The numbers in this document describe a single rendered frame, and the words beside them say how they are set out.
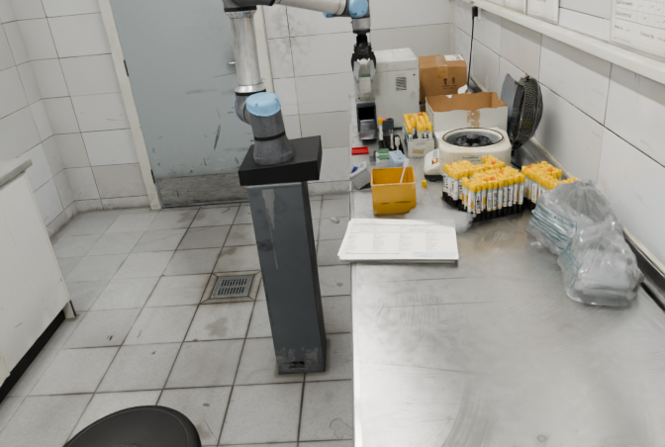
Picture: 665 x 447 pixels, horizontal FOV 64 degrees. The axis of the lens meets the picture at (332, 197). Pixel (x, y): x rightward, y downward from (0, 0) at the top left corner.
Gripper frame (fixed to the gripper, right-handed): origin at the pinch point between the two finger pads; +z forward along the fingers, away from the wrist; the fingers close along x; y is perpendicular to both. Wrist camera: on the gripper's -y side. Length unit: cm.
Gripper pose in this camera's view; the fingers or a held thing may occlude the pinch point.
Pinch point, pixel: (364, 80)
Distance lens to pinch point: 224.7
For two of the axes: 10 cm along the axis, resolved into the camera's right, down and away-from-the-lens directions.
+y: 0.4, -4.2, 9.1
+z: 0.9, 9.1, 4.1
